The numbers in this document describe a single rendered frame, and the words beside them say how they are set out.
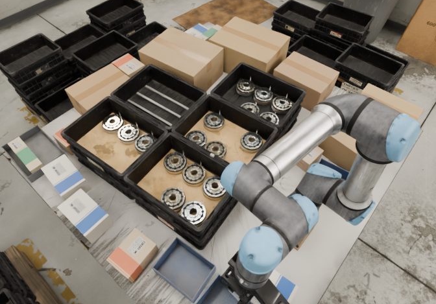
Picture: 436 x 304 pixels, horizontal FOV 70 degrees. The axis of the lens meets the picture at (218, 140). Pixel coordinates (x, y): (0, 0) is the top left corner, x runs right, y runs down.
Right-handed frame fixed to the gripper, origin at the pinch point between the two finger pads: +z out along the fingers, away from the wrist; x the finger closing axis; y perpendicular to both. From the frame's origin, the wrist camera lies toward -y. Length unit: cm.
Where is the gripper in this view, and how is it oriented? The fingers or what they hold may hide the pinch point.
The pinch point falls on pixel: (247, 300)
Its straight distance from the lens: 91.8
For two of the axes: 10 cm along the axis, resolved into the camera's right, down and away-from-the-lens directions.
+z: -0.5, 6.4, 7.7
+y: -7.4, -5.4, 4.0
